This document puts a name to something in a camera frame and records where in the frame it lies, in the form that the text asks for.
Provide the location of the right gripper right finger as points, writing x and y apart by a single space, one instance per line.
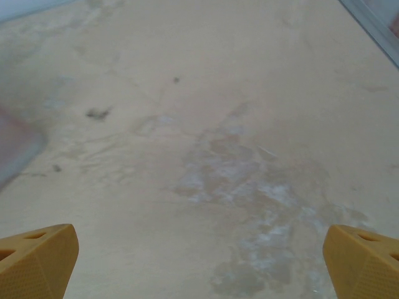
364 268

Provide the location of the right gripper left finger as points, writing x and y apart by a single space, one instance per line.
34 264

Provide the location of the pink illustrated tin box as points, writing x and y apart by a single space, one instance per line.
15 140

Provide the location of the aluminium table edge rail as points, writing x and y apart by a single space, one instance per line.
374 25

